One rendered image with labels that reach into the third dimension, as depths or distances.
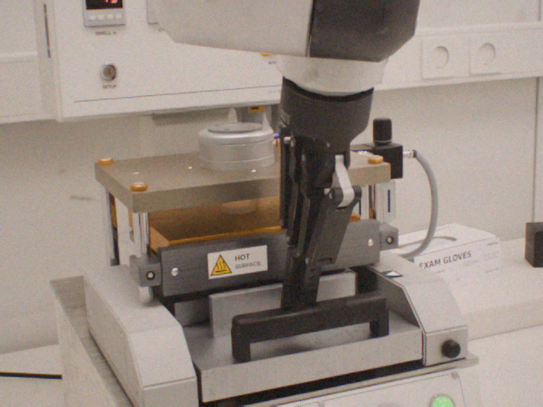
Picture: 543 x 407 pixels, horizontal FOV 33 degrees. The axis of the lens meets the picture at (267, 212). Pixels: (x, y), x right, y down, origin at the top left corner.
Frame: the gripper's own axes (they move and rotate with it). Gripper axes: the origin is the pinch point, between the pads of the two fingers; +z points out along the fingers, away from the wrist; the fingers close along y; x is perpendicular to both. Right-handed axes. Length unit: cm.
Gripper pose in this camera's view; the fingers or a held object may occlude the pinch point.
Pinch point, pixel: (300, 280)
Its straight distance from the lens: 85.9
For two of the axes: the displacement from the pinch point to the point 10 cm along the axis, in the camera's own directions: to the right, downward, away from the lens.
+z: -0.9, 8.4, 5.3
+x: 9.3, -1.2, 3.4
